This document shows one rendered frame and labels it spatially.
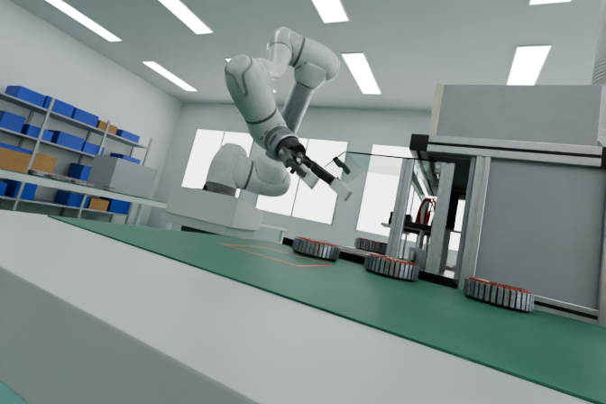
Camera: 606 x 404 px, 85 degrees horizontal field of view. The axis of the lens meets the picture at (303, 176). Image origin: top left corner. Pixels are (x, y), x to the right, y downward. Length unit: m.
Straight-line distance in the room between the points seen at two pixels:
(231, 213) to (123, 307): 1.20
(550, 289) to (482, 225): 0.18
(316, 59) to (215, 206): 0.74
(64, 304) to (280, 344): 0.11
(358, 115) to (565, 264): 5.89
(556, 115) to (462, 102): 0.23
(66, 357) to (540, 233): 0.85
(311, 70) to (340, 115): 5.28
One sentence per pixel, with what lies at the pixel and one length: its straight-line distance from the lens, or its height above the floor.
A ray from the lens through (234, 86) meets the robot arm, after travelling 0.89.
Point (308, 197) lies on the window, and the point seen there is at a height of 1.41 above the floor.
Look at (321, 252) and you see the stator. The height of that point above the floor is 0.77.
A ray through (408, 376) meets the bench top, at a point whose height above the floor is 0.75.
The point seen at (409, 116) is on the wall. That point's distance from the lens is 6.37.
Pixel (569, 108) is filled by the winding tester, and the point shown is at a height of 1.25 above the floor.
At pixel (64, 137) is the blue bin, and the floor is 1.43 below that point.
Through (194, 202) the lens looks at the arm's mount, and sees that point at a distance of 1.47.
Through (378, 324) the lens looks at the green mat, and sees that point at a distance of 0.28.
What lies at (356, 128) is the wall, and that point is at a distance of 6.50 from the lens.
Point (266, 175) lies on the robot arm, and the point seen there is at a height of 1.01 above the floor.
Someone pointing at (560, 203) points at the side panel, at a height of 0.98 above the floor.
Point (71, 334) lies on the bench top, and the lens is 0.20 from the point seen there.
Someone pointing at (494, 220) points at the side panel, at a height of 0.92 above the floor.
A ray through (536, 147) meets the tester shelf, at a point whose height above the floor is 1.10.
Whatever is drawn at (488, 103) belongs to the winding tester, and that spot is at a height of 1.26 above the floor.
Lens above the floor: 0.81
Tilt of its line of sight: 9 degrees up
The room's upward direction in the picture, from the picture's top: 13 degrees clockwise
